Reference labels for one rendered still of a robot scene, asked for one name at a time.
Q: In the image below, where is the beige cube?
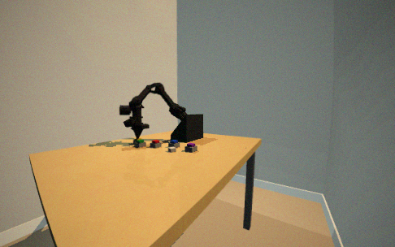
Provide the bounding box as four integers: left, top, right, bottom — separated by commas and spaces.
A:
167, 147, 176, 153

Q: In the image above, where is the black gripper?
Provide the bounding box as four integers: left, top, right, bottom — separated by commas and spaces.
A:
130, 115, 150, 139

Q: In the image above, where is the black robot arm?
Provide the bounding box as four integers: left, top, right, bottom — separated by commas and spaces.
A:
119, 83, 187, 127

